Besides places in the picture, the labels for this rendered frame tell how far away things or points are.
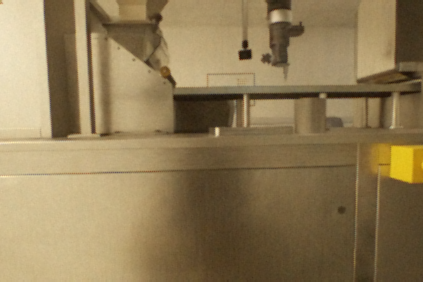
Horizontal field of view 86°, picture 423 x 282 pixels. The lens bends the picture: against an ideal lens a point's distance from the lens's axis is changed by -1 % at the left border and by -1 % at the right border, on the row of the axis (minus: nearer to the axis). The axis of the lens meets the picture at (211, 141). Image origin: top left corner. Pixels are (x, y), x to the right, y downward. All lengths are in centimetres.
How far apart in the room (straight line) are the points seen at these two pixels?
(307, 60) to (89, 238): 493
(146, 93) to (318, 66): 467
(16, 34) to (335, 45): 518
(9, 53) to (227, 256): 81
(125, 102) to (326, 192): 63
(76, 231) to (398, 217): 74
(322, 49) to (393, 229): 482
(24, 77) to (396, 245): 108
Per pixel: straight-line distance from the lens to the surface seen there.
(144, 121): 78
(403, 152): 64
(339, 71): 543
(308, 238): 61
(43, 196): 63
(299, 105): 64
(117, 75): 81
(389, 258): 74
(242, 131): 56
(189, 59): 473
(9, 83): 90
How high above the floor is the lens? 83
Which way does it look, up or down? 4 degrees down
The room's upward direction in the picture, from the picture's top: 1 degrees counter-clockwise
